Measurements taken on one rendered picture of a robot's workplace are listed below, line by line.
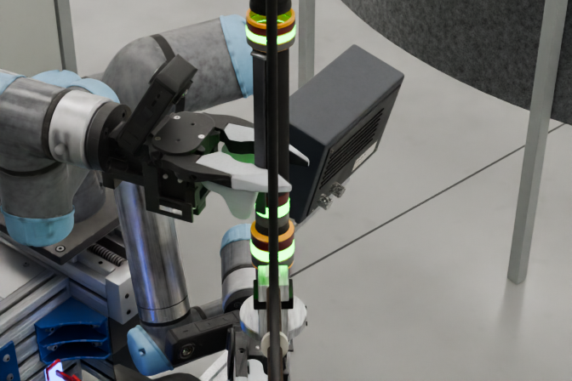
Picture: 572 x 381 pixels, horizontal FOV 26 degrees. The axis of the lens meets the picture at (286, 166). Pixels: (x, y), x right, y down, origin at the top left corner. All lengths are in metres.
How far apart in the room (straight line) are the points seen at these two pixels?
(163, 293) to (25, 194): 0.47
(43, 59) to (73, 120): 2.50
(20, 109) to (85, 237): 0.84
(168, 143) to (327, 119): 0.83
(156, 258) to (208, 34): 0.32
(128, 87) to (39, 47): 2.08
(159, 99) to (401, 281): 2.45
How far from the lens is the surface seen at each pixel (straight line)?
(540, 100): 3.23
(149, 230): 1.71
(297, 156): 1.18
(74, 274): 2.14
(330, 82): 2.07
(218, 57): 1.66
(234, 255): 1.76
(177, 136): 1.20
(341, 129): 1.99
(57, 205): 1.34
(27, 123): 1.26
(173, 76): 1.15
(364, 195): 3.87
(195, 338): 1.65
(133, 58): 1.65
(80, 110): 1.24
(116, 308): 2.10
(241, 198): 1.18
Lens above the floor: 2.35
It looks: 36 degrees down
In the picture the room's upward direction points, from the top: straight up
